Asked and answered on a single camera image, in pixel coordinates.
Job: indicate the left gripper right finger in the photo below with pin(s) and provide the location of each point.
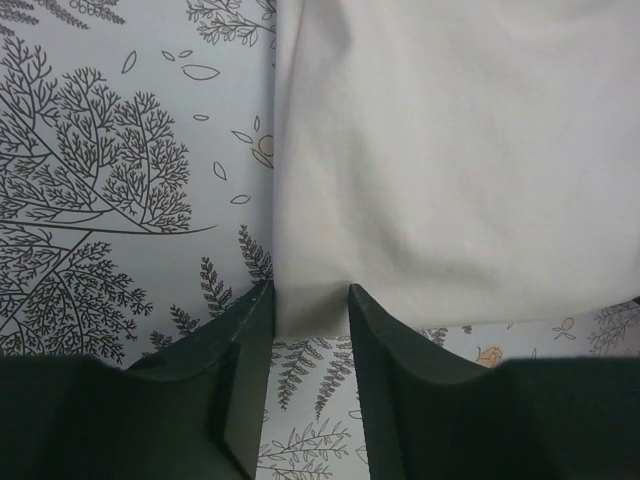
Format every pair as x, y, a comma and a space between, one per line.
430, 414

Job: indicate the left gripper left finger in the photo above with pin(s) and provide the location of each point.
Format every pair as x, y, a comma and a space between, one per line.
193, 410

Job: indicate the white coca-cola t-shirt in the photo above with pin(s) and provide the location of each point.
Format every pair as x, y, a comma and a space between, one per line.
465, 162

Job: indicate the floral patterned table mat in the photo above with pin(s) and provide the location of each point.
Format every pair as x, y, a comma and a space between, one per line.
137, 162

